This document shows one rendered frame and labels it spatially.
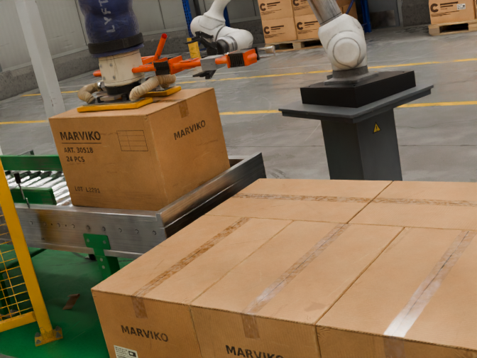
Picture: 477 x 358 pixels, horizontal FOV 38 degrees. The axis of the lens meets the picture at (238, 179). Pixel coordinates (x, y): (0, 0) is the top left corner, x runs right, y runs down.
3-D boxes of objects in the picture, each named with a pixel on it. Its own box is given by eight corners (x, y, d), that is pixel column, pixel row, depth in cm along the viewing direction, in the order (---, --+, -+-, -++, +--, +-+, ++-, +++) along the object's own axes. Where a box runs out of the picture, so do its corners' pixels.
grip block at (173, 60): (154, 77, 273) (150, 62, 271) (170, 71, 280) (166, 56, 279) (170, 74, 268) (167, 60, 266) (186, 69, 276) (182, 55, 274)
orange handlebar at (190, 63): (74, 81, 301) (72, 72, 300) (121, 65, 324) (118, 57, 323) (252, 63, 248) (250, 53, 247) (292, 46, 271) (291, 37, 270)
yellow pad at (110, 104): (77, 112, 290) (74, 100, 289) (94, 106, 298) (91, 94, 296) (137, 108, 271) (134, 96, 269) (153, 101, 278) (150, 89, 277)
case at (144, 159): (72, 205, 305) (47, 117, 294) (135, 174, 335) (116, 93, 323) (171, 214, 268) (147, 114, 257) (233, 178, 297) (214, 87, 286)
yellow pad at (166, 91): (108, 100, 305) (105, 89, 303) (123, 94, 312) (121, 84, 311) (167, 96, 285) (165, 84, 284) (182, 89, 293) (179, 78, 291)
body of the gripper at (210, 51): (226, 38, 296) (214, 42, 289) (230, 57, 298) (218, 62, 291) (212, 40, 300) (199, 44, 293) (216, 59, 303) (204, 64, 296)
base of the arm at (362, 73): (341, 77, 324) (339, 65, 323) (380, 75, 308) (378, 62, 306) (316, 85, 312) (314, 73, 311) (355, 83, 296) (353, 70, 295)
